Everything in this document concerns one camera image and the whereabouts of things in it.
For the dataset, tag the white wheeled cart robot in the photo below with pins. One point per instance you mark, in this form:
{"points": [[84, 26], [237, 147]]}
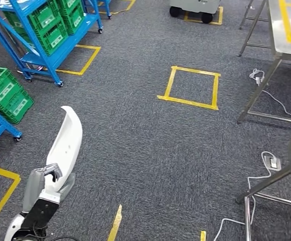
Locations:
{"points": [[195, 5]]}

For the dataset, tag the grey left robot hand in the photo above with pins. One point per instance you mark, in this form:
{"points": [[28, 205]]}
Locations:
{"points": [[33, 189]]}

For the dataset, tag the white curved plastic part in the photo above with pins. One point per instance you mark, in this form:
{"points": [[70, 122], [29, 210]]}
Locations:
{"points": [[65, 149]]}

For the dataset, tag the chrome stanchion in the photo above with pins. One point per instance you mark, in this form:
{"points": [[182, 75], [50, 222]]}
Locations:
{"points": [[30, 70]]}

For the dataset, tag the stainless steel table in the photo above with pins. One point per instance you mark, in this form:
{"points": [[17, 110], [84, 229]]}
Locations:
{"points": [[276, 33]]}

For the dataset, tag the grey floor socket box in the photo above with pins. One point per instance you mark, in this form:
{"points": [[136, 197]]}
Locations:
{"points": [[270, 163]]}

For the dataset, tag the yellow tape corner strip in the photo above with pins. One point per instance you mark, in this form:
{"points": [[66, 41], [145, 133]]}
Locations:
{"points": [[203, 236]]}

